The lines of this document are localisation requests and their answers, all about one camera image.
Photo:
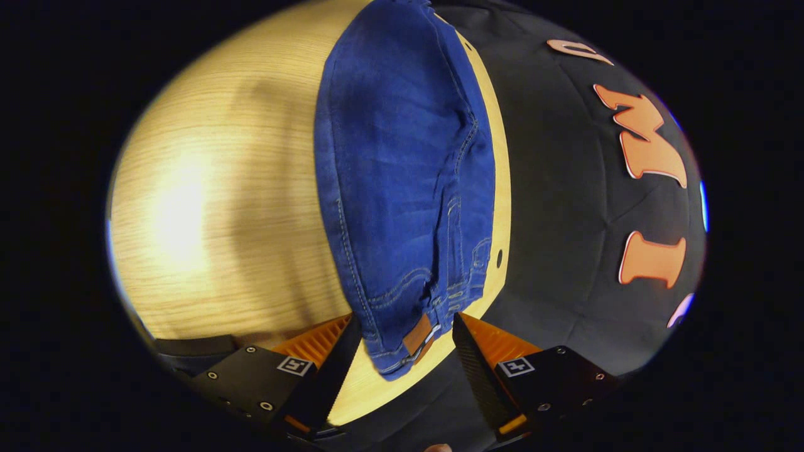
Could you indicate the blue denim jeans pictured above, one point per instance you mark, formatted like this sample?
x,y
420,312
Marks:
x,y
402,157

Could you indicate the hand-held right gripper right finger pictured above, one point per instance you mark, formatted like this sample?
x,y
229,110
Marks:
x,y
480,370

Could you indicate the black backdrop cloth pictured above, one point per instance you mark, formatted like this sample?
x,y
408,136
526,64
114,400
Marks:
x,y
553,188

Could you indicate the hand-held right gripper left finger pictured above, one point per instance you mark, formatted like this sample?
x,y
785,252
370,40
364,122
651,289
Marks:
x,y
333,376

